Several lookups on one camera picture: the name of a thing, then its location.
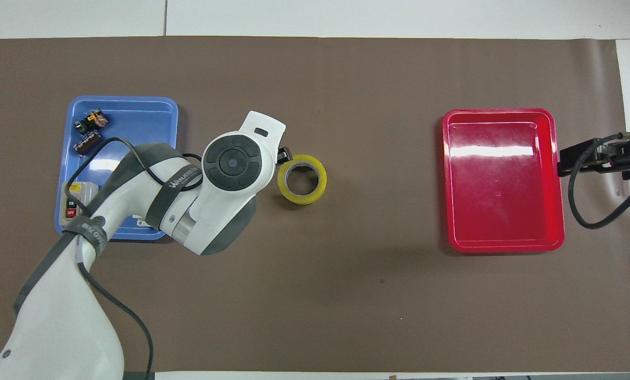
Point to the yellow black small part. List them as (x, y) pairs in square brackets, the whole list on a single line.
[(99, 118)]

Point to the white switch box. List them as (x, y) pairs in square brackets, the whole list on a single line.
[(82, 191)]

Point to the red plastic tray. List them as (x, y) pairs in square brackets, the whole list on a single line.
[(499, 195)]

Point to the yellow tape roll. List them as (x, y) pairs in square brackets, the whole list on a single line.
[(320, 182)]

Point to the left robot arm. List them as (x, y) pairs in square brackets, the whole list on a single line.
[(56, 316)]

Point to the small white part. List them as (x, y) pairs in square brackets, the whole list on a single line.
[(142, 222)]

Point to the small black round part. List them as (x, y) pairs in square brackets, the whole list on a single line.
[(81, 127)]

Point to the dark brown electronic component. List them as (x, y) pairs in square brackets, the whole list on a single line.
[(88, 143)]

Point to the blue plastic tray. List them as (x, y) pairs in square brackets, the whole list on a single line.
[(140, 121)]

